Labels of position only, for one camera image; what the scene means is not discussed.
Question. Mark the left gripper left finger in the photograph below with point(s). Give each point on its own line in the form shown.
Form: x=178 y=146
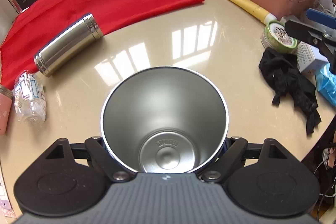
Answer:
x=95 y=152

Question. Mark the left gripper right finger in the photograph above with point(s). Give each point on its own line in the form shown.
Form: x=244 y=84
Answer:
x=233 y=158

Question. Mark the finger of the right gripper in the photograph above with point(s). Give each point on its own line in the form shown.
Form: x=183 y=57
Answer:
x=321 y=18
x=304 y=33

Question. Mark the light blue cartoon cup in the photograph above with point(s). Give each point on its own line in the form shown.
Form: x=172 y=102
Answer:
x=165 y=120

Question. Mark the clear glass cup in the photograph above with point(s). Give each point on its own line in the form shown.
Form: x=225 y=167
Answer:
x=29 y=98

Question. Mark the pink cup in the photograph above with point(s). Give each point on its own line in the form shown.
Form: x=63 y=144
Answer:
x=6 y=100

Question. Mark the small white box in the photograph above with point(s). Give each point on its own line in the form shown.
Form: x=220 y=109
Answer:
x=309 y=60

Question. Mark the blue plastic packet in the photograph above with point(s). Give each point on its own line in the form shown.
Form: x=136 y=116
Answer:
x=326 y=84

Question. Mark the green round tin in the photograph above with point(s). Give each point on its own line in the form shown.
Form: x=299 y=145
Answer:
x=275 y=37

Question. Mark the black cloth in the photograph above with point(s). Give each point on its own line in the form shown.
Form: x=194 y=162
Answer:
x=281 y=73

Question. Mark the yellow cream tube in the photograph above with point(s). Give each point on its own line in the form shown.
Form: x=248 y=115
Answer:
x=255 y=10

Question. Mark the stainless steel thermos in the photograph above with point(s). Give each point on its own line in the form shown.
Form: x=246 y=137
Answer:
x=67 y=44

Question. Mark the sticker sheet booklet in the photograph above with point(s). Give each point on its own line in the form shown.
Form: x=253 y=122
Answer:
x=6 y=207

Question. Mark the red flag cloth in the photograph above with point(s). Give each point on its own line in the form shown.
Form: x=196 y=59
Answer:
x=44 y=19

